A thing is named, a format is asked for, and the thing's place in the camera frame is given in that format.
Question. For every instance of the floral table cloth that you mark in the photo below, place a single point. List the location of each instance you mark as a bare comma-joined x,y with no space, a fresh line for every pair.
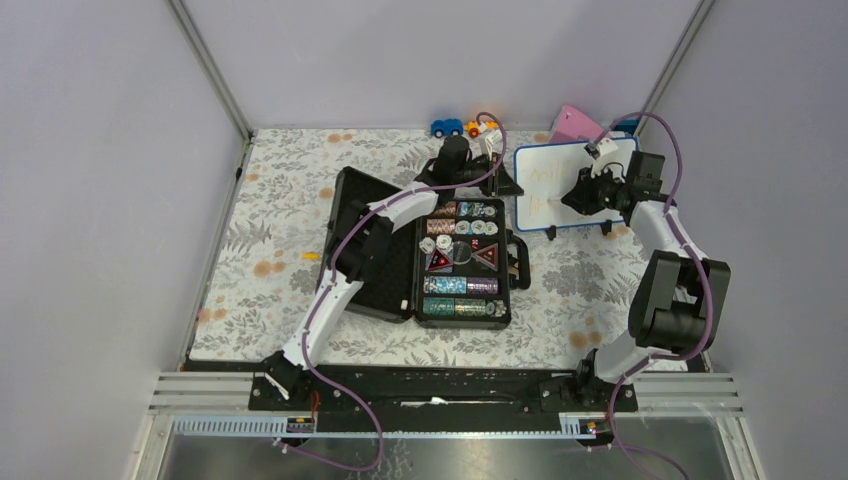
582,281

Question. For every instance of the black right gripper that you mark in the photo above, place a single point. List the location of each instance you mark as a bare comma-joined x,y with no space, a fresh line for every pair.
580,198

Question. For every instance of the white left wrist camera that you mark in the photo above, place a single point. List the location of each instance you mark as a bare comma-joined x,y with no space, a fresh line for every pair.
491,141

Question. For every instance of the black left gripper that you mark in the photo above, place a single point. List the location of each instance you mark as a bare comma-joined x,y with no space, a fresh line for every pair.
505,185

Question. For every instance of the orange toy car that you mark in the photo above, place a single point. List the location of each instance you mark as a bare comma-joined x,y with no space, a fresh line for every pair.
473,128

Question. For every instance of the red triangle all-in marker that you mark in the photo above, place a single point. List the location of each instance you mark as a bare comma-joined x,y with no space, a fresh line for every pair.
440,262

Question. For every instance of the blue toy car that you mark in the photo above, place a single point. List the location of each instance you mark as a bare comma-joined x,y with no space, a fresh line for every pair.
446,127

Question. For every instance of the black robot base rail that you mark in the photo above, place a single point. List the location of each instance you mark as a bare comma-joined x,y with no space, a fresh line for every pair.
349,399

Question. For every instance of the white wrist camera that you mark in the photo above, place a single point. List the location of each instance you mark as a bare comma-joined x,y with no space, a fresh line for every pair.
604,154
491,141

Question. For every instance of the blue framed whiteboard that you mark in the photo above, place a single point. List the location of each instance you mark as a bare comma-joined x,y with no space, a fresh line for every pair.
551,170

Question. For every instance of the black poker chip case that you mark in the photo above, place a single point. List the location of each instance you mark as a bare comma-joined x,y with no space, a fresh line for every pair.
472,296

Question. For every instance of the clear dealer button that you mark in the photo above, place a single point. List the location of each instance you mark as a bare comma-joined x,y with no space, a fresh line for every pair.
462,253

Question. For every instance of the pink box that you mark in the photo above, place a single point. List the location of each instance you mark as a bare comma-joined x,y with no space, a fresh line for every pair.
572,125

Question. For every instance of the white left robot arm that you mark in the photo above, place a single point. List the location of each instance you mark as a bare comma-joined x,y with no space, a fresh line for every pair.
366,231

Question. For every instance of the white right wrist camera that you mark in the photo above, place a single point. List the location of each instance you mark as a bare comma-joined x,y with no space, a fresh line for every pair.
604,154

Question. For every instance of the blue block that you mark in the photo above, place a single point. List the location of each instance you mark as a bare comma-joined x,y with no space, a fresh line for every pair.
628,126

